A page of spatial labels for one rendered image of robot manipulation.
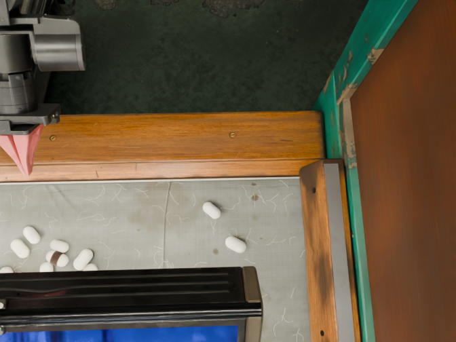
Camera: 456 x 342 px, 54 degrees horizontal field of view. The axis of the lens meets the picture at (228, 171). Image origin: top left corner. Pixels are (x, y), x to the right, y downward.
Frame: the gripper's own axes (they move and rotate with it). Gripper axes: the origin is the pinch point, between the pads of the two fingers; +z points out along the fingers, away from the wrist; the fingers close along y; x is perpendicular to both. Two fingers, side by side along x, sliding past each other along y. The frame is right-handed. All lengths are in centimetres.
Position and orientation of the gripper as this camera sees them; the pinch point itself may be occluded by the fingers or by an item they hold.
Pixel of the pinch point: (27, 169)
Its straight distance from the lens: 72.9
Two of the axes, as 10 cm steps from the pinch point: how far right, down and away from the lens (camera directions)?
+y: 10.0, 0.0, 0.4
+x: -0.4, -4.0, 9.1
